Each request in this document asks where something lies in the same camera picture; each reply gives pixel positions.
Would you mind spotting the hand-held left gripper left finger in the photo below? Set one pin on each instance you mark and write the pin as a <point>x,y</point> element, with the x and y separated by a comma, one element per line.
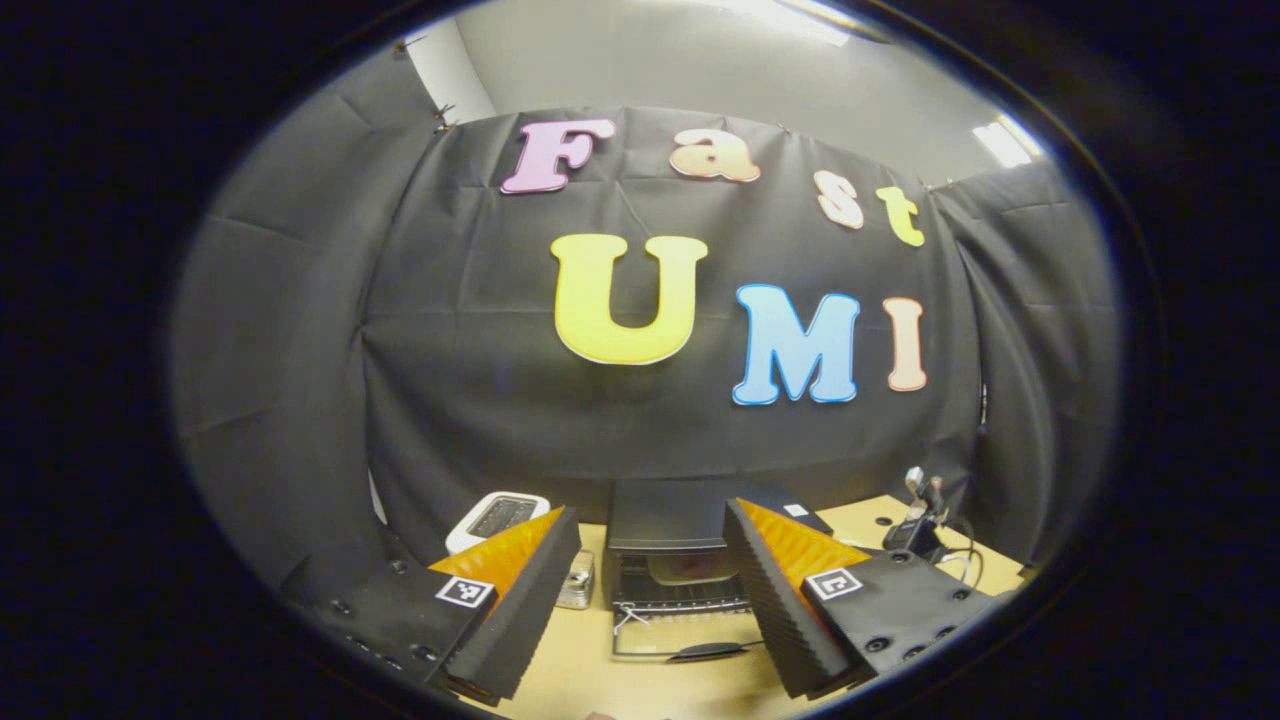
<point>520,620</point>

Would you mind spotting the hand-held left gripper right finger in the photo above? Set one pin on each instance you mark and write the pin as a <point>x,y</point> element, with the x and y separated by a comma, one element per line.
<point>780,620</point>

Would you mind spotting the pink round food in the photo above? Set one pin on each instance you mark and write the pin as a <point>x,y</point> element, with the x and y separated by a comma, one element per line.
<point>692,568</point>

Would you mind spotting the black electric oven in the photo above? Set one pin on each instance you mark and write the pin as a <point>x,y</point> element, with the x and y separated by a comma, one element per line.
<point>665,515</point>

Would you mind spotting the white appliance with dark top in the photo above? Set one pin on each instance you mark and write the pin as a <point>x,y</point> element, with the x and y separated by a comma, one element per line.
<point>495,518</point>

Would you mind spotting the black backdrop cloth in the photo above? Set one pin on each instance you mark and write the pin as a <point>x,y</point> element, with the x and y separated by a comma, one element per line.
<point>450,380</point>

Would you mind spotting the black binder clip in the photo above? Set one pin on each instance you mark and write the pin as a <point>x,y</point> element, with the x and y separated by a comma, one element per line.
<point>443,118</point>
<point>410,42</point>

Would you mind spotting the small ceiling light panel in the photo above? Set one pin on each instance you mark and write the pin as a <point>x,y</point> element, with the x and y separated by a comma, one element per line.
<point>1005,142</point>

